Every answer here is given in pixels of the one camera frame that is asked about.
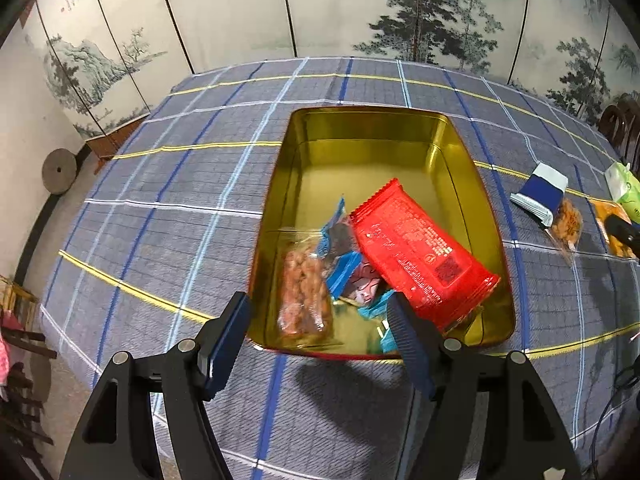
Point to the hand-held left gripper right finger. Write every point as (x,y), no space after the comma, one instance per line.
(407,340)

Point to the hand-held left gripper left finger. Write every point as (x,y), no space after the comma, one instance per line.
(227,345)

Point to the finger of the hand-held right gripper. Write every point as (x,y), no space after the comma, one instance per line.
(625,232)

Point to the orange snack packet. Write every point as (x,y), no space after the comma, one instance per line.
(600,215)

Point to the blue-edged clear snack packet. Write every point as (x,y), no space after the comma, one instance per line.
(371,310)
(340,245)

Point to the pink patterned snack packet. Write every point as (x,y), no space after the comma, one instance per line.
(364,282)

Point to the red snack packet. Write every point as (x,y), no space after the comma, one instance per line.
(425,250)

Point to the clear bag of brown snacks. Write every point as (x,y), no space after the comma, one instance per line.
(302,290)

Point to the maroon and gold tin box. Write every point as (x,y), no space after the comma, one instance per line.
(360,160)

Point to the green snack packet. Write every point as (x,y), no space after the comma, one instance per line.
(625,185)

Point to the clear bag of fried peanuts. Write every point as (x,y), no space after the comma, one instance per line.
(567,222)

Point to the navy and white snack packet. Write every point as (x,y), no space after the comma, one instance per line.
(542,190)

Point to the dark wooden chair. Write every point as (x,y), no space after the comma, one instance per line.
(622,122)

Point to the plaid grey tablecloth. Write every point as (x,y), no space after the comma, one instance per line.
(175,240)

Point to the wooden rack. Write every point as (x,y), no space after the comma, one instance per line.
(20,340)

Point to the round stone disc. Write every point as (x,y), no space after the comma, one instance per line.
(59,171)

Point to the painted folding screen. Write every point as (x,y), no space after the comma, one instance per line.
(250,5)

